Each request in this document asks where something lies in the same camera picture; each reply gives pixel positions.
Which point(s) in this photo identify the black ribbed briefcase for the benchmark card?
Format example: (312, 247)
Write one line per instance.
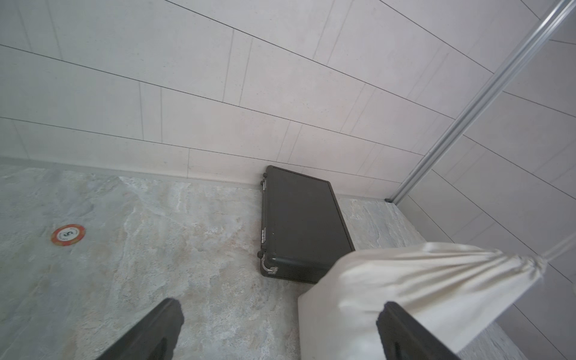
(303, 231)

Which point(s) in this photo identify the right corner aluminium profile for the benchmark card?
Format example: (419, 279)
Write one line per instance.
(534, 41)

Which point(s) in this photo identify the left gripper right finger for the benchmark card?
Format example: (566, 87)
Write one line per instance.
(403, 337)

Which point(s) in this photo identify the white cloth soil bag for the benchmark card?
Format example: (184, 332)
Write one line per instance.
(454, 291)

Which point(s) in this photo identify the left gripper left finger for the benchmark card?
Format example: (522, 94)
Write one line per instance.
(154, 337)

